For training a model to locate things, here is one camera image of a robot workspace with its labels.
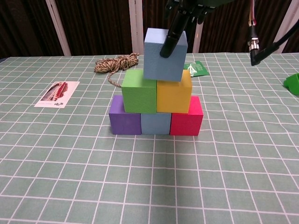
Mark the light blue foam cube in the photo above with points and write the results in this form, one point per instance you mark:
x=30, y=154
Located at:
x=155, y=123
x=158, y=65

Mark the green foam cube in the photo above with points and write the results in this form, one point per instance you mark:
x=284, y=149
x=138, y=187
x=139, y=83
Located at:
x=140, y=98

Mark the white postcard with red picture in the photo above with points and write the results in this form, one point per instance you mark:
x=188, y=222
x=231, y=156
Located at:
x=58, y=94

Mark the pink foam cube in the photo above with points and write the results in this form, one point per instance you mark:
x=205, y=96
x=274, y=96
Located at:
x=185, y=123

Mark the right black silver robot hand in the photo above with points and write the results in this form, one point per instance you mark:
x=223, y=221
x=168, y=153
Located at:
x=177, y=23

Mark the green plastic grid tray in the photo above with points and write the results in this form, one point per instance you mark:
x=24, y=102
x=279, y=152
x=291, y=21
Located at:
x=293, y=84

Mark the green checkered tablecloth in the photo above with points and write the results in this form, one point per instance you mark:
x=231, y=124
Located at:
x=149, y=186

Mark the yellow foam cube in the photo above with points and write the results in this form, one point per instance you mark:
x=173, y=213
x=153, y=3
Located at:
x=172, y=98

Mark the green foil packet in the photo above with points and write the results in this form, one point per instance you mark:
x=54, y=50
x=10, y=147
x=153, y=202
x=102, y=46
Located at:
x=198, y=68

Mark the dark pleated curtain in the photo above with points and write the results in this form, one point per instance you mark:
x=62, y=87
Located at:
x=98, y=25

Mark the purple foam cube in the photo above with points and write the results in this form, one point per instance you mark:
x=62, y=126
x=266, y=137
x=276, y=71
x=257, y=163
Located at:
x=126, y=123

